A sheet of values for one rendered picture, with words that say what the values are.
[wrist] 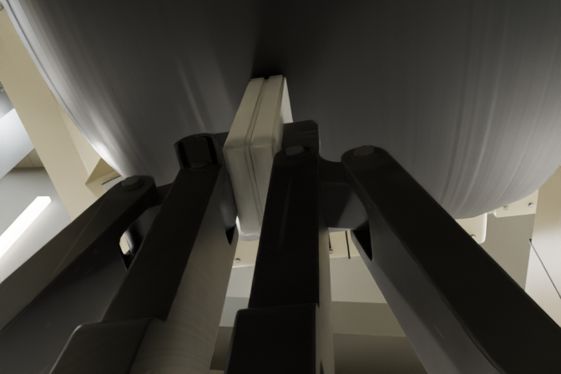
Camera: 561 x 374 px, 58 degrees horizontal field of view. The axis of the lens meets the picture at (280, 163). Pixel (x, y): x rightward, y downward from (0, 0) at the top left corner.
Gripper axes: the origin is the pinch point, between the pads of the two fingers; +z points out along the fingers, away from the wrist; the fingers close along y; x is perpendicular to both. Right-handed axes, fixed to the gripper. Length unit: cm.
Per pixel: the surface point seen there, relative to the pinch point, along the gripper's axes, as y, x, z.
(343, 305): -5, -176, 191
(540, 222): 26, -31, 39
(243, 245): -16, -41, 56
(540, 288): 26, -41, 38
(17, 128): -264, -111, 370
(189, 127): -3.9, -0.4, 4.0
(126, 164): -8.1, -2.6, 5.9
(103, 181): -43, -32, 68
